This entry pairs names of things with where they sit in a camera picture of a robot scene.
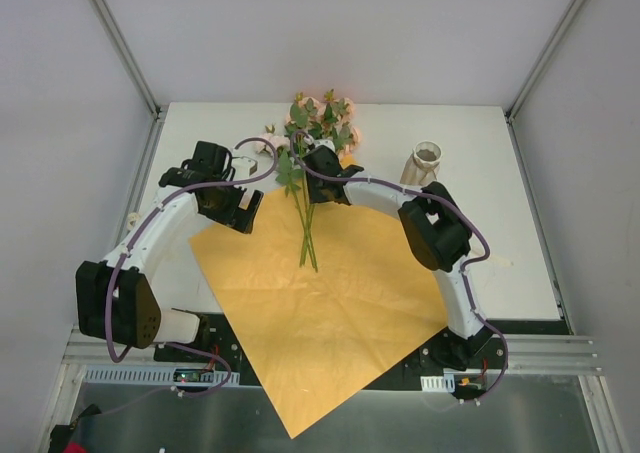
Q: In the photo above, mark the pink flower stem three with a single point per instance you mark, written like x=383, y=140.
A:
x=280, y=148

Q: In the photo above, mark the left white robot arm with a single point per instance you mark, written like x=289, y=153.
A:
x=115, y=300

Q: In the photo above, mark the aluminium frame post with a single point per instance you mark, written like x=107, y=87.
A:
x=545, y=57
x=122, y=49

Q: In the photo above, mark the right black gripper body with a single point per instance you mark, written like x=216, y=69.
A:
x=323, y=187

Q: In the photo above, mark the right aluminium frame post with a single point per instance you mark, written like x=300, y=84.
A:
x=545, y=57

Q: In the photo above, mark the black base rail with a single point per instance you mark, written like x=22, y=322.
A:
x=317, y=360

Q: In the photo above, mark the pink flower stem one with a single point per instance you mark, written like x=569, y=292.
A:
x=315, y=132

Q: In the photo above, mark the left controller board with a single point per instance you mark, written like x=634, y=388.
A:
x=192, y=379

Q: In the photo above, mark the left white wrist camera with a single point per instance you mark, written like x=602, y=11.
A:
x=243, y=167

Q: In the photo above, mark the pink flower stem two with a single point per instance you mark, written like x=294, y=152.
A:
x=302, y=112

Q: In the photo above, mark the white ribbed ceramic vase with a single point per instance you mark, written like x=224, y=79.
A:
x=423, y=164

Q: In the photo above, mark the left aluminium frame post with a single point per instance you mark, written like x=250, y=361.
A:
x=122, y=49

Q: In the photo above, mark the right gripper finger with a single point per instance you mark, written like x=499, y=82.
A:
x=315, y=193
x=337, y=194

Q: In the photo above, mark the controller board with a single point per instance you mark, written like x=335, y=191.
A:
x=450, y=383
x=192, y=379

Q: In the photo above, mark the red object bottom left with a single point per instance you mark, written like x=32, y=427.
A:
x=74, y=447

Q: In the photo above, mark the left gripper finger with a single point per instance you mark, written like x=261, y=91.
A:
x=245, y=215
x=227, y=218

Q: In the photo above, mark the cream printed ribbon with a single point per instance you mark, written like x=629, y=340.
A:
x=134, y=217

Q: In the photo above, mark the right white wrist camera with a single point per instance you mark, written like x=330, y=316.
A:
x=324, y=142

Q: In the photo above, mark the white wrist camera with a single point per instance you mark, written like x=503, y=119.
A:
x=324, y=142
x=243, y=167

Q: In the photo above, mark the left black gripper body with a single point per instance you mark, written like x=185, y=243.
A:
x=239, y=208

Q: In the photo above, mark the right controller board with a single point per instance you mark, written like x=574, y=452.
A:
x=450, y=383

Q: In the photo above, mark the pink flower stem four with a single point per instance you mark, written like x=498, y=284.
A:
x=336, y=118

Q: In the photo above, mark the orange wrapping paper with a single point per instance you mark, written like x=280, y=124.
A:
x=368, y=286

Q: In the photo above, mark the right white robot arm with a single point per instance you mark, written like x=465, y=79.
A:
x=438, y=235

